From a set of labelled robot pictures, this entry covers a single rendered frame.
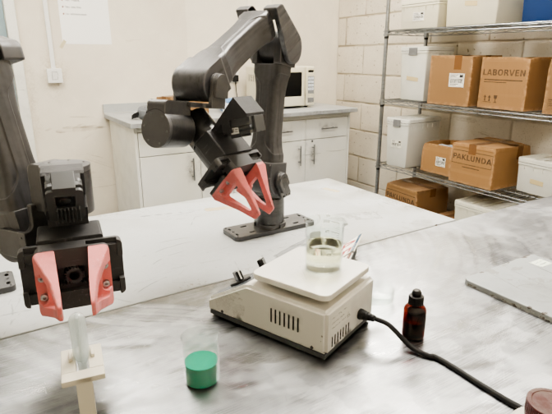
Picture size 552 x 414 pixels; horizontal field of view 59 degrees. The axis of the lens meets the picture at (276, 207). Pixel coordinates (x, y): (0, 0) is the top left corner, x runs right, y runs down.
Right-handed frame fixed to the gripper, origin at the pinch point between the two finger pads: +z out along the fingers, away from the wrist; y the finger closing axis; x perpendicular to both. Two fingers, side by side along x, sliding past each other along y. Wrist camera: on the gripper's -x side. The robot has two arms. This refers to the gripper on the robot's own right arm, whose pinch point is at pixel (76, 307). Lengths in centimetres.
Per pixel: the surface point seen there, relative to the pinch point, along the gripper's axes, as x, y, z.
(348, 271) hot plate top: 5.0, 33.3, -6.4
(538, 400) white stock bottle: 3.6, 33.0, 22.6
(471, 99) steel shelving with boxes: 1, 212, -168
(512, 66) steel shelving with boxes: -18, 216, -147
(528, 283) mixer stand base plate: 13, 67, -5
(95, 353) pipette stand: 1.3, 1.1, 6.1
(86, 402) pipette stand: 3.5, 0.0, 9.2
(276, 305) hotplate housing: 8.2, 23.1, -7.0
